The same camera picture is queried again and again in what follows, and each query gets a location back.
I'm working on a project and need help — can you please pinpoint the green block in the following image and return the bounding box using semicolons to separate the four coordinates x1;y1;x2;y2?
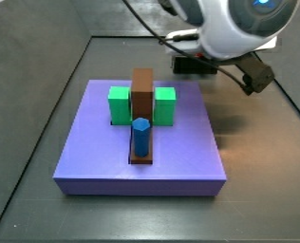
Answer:
109;86;132;125
153;87;177;126

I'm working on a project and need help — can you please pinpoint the blue hexagonal peg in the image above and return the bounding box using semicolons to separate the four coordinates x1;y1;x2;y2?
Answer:
133;118;150;157

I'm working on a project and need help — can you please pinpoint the brown L-shaped block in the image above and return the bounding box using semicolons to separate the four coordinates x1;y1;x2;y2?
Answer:
130;68;154;165

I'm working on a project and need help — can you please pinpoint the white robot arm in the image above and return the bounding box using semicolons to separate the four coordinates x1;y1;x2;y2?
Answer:
158;0;300;60

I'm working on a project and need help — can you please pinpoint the right green block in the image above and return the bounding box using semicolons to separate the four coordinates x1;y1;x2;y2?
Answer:
153;87;177;126

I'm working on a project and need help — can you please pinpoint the left green block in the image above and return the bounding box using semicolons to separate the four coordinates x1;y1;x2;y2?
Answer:
109;86;132;125

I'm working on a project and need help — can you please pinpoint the purple base board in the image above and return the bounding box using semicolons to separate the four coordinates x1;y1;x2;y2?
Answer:
54;80;226;196

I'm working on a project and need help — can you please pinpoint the black camera cable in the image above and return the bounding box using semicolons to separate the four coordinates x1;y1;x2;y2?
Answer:
121;0;248;90

